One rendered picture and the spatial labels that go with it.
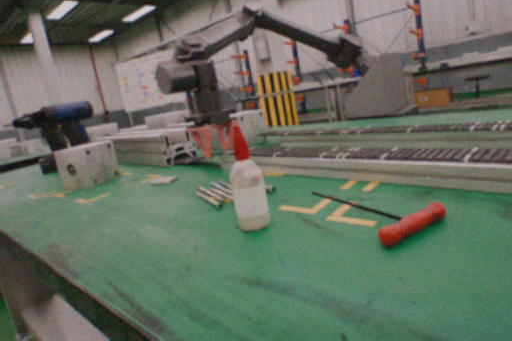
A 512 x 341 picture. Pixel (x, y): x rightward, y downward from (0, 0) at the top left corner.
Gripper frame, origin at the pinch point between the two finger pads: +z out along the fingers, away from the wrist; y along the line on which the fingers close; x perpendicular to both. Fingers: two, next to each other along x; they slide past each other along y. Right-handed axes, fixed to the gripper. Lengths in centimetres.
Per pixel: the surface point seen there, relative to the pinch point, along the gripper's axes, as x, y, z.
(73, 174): -25.4, 24.6, -0.4
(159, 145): -18.1, 5.0, -2.8
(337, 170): 32.2, 1.0, 2.0
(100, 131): -74, 2, -7
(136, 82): -586, -238, -71
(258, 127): -8.4, -20.9, -1.8
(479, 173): 51, 2, 1
